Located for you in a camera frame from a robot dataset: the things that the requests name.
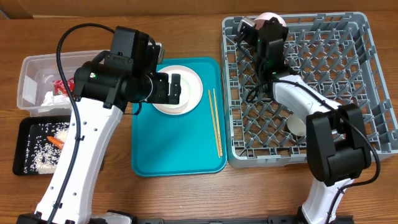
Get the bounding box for small white bowl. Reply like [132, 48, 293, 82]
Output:
[254, 12, 287, 30]

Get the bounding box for white cup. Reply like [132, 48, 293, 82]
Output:
[287, 113, 307, 136]

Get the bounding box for red snack wrapper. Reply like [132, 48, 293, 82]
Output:
[53, 78, 75, 95]

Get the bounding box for white tissue paper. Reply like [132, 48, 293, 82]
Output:
[41, 91, 71, 108]

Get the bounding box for orange carrot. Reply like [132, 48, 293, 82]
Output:
[47, 136, 64, 150]

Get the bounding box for white rice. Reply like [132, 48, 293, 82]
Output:
[23, 122, 69, 175]

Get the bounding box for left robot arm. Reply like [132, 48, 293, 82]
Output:
[17, 26, 181, 223]

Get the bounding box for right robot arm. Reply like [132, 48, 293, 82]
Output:
[255, 16, 372, 223]

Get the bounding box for grey plastic dishwasher rack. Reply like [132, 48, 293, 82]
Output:
[221, 12, 397, 168]

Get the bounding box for clear plastic waste bin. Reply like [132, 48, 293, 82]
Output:
[17, 50, 101, 117]

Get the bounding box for large white plate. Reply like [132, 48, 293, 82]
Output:
[154, 65, 203, 115]

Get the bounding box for teal plastic serving tray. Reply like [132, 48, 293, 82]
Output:
[131, 57, 227, 177]

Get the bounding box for left wooden chopstick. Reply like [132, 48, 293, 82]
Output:
[208, 90, 221, 158]

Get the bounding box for wooden chopstick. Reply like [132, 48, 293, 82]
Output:
[208, 90, 221, 158]
[213, 89, 223, 157]

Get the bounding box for right wooden chopstick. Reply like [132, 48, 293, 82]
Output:
[213, 89, 223, 157]

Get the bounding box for black plastic tray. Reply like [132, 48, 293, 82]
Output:
[12, 115, 70, 175]

